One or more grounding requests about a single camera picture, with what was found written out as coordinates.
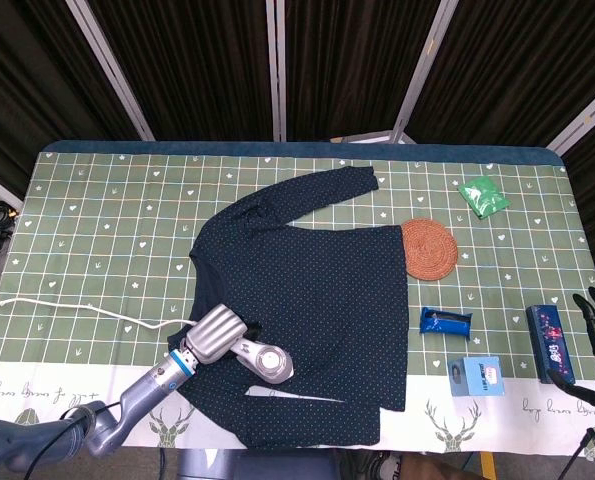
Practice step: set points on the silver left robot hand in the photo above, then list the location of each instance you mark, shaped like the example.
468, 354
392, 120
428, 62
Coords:
217, 332

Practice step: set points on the white garment steamer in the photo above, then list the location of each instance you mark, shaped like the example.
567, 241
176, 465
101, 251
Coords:
272, 361

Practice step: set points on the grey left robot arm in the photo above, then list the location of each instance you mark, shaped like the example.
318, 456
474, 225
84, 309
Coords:
132, 400

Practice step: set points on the navy polka dot shirt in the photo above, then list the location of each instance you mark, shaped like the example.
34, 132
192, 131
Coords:
327, 280

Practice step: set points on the dark blue long box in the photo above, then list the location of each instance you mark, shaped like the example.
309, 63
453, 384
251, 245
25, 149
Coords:
552, 345

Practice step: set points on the light blue small box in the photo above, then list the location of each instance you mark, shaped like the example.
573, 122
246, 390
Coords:
482, 377

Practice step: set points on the grey robot torso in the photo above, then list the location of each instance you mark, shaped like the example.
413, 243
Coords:
257, 465

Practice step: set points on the green checked tablecloth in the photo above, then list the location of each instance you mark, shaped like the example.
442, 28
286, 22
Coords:
102, 225

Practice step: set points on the blue snack packet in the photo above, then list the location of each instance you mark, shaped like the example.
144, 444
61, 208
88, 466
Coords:
444, 322

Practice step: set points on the blue felt table cover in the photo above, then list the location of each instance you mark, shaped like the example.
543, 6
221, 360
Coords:
302, 150

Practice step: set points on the green foil packet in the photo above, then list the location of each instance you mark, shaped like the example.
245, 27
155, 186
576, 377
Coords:
483, 196

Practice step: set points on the orange woven round coaster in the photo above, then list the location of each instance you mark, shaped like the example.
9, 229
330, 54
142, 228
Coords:
429, 250

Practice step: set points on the white screen foot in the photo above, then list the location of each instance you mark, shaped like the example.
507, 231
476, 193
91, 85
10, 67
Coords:
372, 136

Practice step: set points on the dark brown curtain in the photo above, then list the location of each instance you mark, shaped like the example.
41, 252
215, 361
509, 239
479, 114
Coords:
202, 65

